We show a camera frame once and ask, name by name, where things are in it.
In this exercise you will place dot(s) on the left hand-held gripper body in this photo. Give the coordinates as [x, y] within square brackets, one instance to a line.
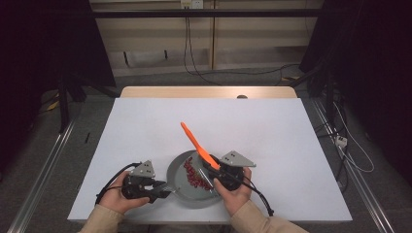
[144, 170]

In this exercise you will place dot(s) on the yellow floor tape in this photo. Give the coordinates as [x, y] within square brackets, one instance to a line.
[290, 78]
[52, 106]

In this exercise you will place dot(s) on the white table board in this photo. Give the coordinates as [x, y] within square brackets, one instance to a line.
[210, 119]

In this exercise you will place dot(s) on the person's left hand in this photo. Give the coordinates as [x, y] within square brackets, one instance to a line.
[113, 199]

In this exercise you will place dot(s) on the aluminium floor rail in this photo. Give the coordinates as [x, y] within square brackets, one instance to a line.
[372, 207]
[39, 181]

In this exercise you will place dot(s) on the person's right hand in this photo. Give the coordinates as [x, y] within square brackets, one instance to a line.
[236, 200]

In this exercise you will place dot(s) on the person's legs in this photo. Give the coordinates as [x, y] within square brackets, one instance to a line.
[178, 229]

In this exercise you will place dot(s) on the black metal stand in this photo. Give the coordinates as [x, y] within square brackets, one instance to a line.
[63, 106]
[329, 97]

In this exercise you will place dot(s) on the red beans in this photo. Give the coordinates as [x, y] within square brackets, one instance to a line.
[194, 178]

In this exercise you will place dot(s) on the black curtain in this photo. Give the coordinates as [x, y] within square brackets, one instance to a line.
[39, 39]
[372, 48]

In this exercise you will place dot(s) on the white wall socket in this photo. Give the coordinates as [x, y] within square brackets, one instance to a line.
[191, 4]

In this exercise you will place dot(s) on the light wooden table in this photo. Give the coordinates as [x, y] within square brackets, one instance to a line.
[194, 92]

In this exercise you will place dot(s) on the black horizontal bar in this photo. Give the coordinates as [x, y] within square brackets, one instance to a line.
[226, 13]

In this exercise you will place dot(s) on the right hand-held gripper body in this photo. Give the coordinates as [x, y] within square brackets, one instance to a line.
[236, 160]

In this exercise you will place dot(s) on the dark round table cap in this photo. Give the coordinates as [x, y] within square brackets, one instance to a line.
[242, 96]

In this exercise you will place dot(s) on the grey dustpan with orange edge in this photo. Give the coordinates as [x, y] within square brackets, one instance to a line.
[181, 181]

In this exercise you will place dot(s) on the white power strip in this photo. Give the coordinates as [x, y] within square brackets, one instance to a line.
[341, 141]

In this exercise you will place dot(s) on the black wall bracket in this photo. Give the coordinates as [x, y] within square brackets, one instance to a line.
[125, 58]
[165, 54]

